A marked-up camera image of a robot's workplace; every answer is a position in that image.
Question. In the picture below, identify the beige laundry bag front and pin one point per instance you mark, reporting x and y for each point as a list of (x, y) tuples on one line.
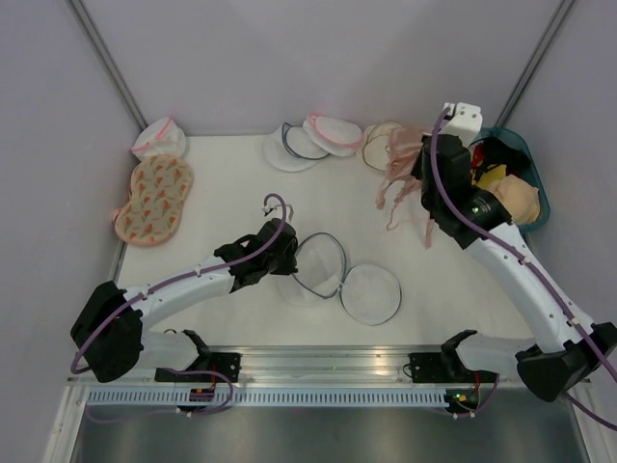
[(374, 152)]

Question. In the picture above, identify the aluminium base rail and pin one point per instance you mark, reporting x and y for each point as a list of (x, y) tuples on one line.
[(286, 365)]

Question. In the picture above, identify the dusty pink bra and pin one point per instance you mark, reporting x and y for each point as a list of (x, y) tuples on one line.
[(405, 144)]

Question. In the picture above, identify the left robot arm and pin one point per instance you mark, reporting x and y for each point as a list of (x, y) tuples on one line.
[(113, 331)]

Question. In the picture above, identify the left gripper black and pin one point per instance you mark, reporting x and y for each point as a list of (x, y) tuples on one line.
[(289, 266)]

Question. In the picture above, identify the pink-trimmed mesh bag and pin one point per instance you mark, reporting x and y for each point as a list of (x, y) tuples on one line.
[(337, 137), (161, 137)]

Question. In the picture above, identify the floral patterned laundry bag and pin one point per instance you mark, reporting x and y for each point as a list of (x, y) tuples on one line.
[(158, 190)]

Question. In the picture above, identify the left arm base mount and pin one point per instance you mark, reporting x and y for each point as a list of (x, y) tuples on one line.
[(204, 370)]

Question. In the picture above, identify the blue-trimmed white mesh laundry bag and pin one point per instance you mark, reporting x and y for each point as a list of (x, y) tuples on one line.
[(368, 293)]

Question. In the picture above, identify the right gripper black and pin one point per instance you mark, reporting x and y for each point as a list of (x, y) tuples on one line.
[(417, 166)]

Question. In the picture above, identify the blue-trimmed mesh bag centre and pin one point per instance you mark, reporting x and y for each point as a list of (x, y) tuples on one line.
[(289, 149)]

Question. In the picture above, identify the teal plastic basket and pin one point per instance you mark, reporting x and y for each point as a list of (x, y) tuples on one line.
[(531, 175)]

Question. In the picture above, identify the peach bra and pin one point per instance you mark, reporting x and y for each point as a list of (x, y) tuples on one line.
[(518, 197)]

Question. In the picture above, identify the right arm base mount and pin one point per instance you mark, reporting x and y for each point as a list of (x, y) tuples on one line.
[(429, 368)]

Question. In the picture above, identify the pink-trimmed mesh bag left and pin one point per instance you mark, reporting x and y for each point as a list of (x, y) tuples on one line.
[(161, 137)]

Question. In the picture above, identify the black bra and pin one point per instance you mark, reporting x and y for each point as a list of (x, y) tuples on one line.
[(489, 153)]

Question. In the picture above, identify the right corner aluminium profile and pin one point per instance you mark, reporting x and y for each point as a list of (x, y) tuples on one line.
[(540, 52)]

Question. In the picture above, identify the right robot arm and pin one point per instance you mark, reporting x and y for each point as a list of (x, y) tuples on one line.
[(566, 345)]

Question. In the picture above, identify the yellow bra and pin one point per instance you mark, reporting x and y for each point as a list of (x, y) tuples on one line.
[(494, 173)]

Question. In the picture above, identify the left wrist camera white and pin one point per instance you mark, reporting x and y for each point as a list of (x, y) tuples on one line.
[(289, 212)]

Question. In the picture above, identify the pink-trimmed mesh bag centre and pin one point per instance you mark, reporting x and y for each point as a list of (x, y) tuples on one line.
[(337, 137)]

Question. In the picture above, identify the white slotted cable duct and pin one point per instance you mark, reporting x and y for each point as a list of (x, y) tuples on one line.
[(322, 397)]

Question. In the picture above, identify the corner aluminium profile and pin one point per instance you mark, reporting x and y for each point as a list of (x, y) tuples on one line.
[(90, 31), (540, 52)]

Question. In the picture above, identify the left corner aluminium profile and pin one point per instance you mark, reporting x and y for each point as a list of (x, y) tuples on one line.
[(90, 31)]

